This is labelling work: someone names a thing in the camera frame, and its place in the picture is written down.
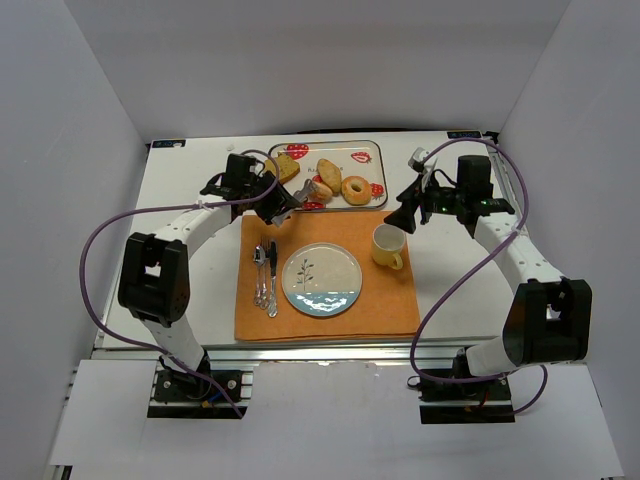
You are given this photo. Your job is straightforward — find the silver serving tongs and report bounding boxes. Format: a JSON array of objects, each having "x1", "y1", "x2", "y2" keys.
[{"x1": 271, "y1": 179, "x2": 315, "y2": 227}]

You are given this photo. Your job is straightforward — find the sesame bread roll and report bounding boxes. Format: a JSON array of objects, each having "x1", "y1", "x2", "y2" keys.
[{"x1": 309, "y1": 181, "x2": 334, "y2": 204}]

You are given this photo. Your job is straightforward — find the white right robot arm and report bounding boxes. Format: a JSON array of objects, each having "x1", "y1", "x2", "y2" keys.
[{"x1": 384, "y1": 148, "x2": 592, "y2": 384}]

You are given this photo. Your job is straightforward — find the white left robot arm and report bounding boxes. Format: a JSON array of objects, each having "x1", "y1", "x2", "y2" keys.
[{"x1": 118, "y1": 154, "x2": 312, "y2": 398}]

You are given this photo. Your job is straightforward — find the yellow mug white inside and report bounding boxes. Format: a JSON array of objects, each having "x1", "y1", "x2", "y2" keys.
[{"x1": 371, "y1": 224, "x2": 406, "y2": 270}]

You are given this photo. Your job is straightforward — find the toast slice with herbs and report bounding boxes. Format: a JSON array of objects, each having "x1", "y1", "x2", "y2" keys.
[{"x1": 265, "y1": 153, "x2": 300, "y2": 184}]

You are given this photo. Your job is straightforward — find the sugared bagel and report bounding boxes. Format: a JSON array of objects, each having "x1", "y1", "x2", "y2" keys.
[{"x1": 341, "y1": 176, "x2": 372, "y2": 206}]

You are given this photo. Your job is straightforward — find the strawberry print tray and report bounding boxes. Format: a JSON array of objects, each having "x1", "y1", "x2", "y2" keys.
[{"x1": 269, "y1": 140, "x2": 388, "y2": 212}]

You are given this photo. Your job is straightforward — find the silver fork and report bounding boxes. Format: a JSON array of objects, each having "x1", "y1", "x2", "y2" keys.
[{"x1": 259, "y1": 236, "x2": 269, "y2": 309}]

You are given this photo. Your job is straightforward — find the silver spoon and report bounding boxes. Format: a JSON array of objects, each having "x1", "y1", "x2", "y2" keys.
[{"x1": 253, "y1": 244, "x2": 266, "y2": 307}]

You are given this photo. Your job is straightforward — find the long brown pastry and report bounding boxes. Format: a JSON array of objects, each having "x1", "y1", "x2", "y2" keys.
[{"x1": 317, "y1": 158, "x2": 342, "y2": 194}]

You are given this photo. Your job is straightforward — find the orange woven placemat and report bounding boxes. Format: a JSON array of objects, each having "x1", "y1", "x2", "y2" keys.
[{"x1": 234, "y1": 211, "x2": 420, "y2": 342}]

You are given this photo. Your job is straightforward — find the cream and blue plate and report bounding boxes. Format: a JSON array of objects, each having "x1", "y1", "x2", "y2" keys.
[{"x1": 281, "y1": 242, "x2": 363, "y2": 318}]

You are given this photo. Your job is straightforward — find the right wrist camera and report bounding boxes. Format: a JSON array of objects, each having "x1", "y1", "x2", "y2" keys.
[{"x1": 408, "y1": 147, "x2": 438, "y2": 191}]

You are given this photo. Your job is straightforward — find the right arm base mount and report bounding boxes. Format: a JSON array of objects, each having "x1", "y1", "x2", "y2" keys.
[{"x1": 406, "y1": 375, "x2": 515, "y2": 425}]

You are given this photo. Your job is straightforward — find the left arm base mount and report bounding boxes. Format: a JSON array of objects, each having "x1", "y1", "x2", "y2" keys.
[{"x1": 147, "y1": 368, "x2": 253, "y2": 420}]

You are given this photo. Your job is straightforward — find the aluminium table frame rail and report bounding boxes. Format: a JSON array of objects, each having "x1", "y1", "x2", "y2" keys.
[{"x1": 91, "y1": 341, "x2": 464, "y2": 362}]

